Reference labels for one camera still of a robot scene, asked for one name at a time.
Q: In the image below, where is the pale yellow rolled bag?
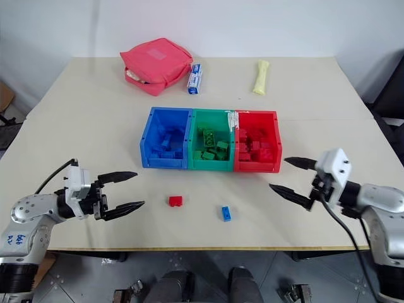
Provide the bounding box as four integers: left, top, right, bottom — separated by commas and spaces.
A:
251, 59, 272, 95

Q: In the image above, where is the dark rounded shape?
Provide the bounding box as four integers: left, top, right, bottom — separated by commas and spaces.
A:
147, 270, 195, 303
227, 266, 264, 303

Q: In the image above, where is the black stand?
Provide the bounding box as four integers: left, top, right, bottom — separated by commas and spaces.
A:
0, 112, 20, 153

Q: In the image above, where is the white tape strip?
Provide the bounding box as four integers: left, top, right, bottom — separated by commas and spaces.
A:
226, 110, 240, 131

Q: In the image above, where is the large red toy block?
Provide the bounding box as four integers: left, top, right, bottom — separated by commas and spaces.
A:
258, 147, 274, 163

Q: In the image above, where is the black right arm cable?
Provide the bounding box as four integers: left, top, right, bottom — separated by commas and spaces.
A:
318, 193, 380, 303

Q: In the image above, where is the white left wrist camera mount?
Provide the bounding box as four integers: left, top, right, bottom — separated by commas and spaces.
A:
61, 165, 95, 211

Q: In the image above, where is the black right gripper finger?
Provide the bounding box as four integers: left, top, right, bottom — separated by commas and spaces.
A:
268, 183, 314, 212
283, 156, 318, 172

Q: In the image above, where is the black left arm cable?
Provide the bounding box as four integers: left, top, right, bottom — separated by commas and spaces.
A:
33, 158, 79, 195

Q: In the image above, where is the black table bracket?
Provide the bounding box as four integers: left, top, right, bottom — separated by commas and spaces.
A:
100, 251, 129, 263
290, 251, 320, 263

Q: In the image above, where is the brown cardboard box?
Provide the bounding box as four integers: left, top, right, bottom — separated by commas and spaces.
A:
0, 81, 16, 113

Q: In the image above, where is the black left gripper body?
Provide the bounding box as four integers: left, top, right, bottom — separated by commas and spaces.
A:
79, 181, 110, 221

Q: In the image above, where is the green plastic bin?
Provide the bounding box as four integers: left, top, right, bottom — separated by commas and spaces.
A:
187, 108, 240, 173

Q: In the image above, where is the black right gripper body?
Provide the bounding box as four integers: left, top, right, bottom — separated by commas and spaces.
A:
306, 175, 335, 211

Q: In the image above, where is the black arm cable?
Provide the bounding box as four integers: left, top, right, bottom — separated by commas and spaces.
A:
33, 158, 79, 195
318, 193, 380, 303

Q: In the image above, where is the blue plastic bin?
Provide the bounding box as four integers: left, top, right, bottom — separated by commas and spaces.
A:
140, 106, 194, 170

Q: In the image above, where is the blue and white carton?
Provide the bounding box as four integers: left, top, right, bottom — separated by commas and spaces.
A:
186, 62, 204, 96

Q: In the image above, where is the pink fabric pouch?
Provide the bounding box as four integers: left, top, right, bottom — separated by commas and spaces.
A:
119, 37, 194, 97

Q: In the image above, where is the red plastic bin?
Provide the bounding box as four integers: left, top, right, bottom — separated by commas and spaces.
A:
233, 109, 282, 175

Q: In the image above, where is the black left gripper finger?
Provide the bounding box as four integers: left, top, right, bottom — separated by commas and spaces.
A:
100, 201, 146, 222
96, 171, 139, 187

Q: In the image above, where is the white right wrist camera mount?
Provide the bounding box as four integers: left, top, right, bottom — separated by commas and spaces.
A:
314, 148, 353, 206

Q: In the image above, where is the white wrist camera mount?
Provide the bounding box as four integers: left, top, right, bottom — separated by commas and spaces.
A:
314, 148, 353, 206
61, 165, 95, 211

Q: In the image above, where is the metal clamp foot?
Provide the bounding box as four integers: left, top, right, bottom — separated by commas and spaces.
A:
112, 278, 145, 303
277, 282, 314, 303

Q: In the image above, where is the brown wooden board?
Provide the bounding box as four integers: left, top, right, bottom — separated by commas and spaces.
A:
32, 251, 57, 288

